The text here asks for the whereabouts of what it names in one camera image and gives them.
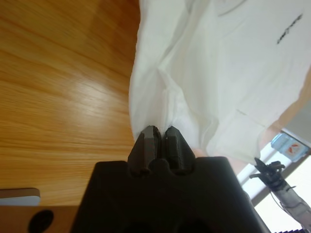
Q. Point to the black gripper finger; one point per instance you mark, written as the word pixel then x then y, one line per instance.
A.
pixel 145 150
pixel 178 153
pixel 256 175
pixel 260 165

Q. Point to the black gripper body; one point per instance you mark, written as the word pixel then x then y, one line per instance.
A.
pixel 273 174

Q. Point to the white t-shirt with black logo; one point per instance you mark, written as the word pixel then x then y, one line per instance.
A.
pixel 218 72

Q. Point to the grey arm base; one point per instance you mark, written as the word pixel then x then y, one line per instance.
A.
pixel 17 197

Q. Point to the blue water jug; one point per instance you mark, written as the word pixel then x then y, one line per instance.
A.
pixel 289 148

